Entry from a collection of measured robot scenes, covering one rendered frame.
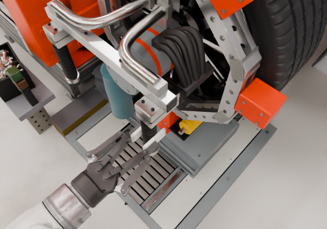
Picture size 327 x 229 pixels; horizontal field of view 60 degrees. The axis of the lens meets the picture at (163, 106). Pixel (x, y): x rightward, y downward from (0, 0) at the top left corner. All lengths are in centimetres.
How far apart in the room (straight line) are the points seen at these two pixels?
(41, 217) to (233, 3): 54
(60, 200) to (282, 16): 58
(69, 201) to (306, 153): 139
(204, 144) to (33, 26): 87
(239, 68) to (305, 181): 112
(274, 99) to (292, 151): 103
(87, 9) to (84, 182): 82
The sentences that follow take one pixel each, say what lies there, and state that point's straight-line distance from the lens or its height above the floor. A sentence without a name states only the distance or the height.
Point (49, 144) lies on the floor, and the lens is 171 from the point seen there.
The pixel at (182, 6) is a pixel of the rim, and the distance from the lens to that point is 84.
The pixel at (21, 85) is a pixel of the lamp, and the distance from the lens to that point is 118.
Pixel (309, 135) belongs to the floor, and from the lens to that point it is 181.
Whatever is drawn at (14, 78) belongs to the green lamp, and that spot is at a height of 64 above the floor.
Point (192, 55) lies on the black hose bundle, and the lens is 57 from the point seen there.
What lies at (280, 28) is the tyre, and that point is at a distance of 66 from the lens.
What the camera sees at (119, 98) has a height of 63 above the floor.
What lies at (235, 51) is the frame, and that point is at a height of 100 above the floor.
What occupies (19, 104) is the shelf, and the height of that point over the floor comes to 45.
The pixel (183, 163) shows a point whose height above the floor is 17.
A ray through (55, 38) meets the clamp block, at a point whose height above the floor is 94.
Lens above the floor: 143
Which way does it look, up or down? 57 degrees down
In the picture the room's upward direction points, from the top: straight up
